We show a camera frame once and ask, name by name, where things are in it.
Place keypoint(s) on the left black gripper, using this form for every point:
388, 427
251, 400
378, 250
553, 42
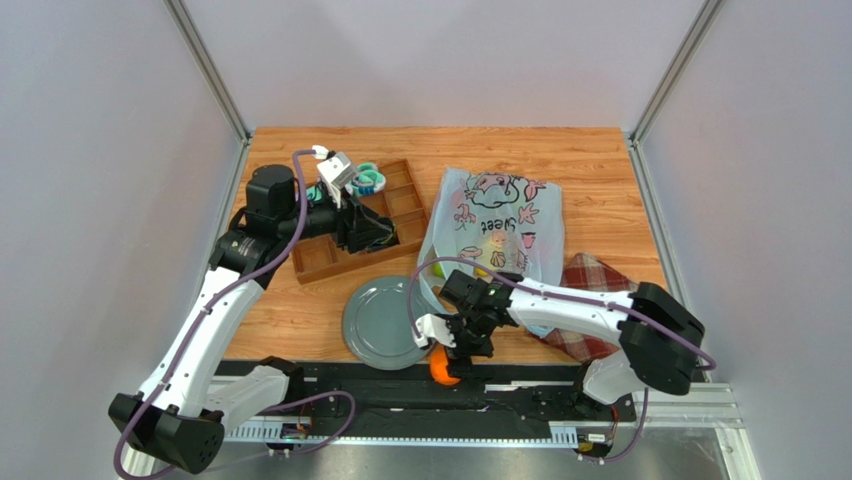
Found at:
353, 226

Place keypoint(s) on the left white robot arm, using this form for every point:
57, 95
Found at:
174, 417

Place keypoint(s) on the fake green apple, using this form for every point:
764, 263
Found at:
438, 270

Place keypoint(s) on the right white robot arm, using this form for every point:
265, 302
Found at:
658, 340

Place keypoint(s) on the light blue plastic bag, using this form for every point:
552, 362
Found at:
501, 221

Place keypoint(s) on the fake orange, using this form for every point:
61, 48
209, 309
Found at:
438, 367

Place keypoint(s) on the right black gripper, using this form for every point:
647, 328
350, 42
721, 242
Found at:
462, 334

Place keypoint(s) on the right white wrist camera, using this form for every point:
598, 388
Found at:
431, 328

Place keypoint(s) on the grey round plate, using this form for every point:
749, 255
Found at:
376, 326

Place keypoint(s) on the teal blue sock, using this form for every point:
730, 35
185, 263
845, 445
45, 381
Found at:
368, 181

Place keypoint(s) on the wooden compartment tray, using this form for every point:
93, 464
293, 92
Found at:
400, 203

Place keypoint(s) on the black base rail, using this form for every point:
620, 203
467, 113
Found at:
501, 403

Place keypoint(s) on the teal white sock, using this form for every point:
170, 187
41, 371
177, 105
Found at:
316, 193

